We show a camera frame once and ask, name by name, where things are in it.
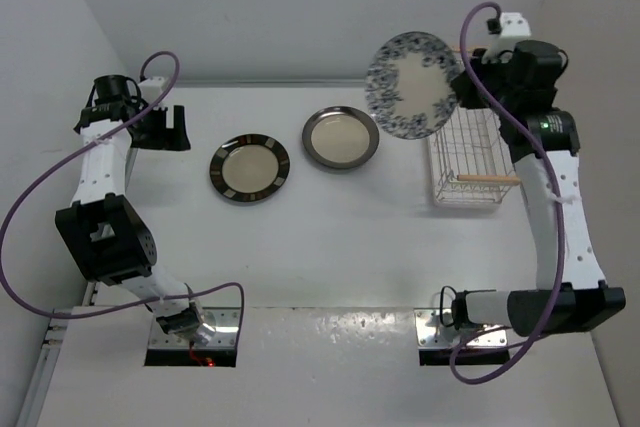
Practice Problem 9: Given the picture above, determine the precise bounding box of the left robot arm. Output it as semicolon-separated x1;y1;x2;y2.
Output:
55;75;204;342

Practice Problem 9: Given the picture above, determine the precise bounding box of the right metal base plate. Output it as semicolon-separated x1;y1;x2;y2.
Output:
414;308;508;350

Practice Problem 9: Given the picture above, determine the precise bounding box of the metal base plate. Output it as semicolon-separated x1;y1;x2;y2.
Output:
414;308;508;350
147;307;240;350

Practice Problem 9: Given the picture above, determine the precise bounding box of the blue floral white plate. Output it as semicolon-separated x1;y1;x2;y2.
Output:
365;31;461;140

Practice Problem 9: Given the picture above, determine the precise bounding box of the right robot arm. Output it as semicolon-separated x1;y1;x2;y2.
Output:
451;40;626;337

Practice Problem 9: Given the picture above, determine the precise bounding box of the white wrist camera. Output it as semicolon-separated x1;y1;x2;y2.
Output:
486;12;531;57
138;76;169;104

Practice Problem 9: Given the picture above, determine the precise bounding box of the white wire dish rack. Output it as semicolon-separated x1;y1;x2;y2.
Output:
430;46;521;201

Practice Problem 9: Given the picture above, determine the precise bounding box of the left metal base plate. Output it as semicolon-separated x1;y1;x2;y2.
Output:
147;307;240;350

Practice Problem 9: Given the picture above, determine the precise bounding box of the grey rimmed beige plate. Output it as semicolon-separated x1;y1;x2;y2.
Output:
301;106;380;170

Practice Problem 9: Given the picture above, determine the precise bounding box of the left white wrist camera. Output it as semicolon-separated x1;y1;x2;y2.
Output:
138;76;169;104

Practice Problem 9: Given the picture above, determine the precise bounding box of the dark striped rim plate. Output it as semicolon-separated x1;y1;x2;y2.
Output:
209;133;291;204

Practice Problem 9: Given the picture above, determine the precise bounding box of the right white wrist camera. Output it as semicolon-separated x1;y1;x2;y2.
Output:
486;12;531;57

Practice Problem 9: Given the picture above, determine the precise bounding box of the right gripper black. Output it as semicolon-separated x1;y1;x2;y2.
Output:
450;47;517;116

